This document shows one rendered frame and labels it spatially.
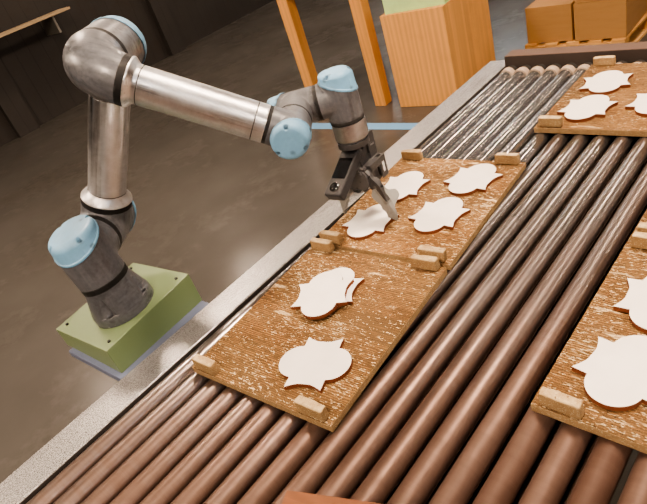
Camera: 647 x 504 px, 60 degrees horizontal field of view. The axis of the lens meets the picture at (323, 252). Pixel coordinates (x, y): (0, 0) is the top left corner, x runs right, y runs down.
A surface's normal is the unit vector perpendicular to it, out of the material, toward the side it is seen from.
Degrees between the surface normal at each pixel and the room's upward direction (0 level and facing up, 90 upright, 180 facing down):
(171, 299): 90
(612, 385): 0
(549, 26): 90
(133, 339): 90
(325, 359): 0
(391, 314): 0
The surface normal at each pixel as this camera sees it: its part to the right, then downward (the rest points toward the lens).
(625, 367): -0.29, -0.80
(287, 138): -0.02, 0.57
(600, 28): -0.60, 0.58
